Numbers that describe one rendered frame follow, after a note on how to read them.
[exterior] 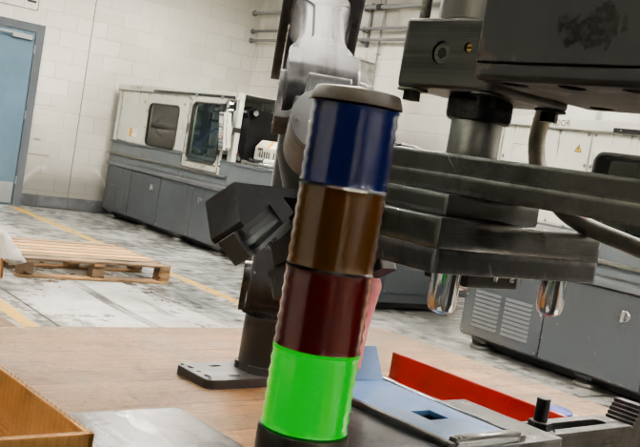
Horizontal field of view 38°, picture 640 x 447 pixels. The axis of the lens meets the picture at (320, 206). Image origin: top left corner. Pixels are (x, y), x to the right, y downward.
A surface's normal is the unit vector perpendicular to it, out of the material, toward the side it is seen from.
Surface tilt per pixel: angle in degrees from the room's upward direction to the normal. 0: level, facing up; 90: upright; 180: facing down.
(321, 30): 27
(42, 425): 90
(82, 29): 90
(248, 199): 60
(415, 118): 90
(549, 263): 90
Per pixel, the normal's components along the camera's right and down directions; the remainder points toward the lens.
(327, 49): 0.18, -0.85
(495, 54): -0.76, -0.09
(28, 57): 0.59, 0.14
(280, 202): 0.63, -0.37
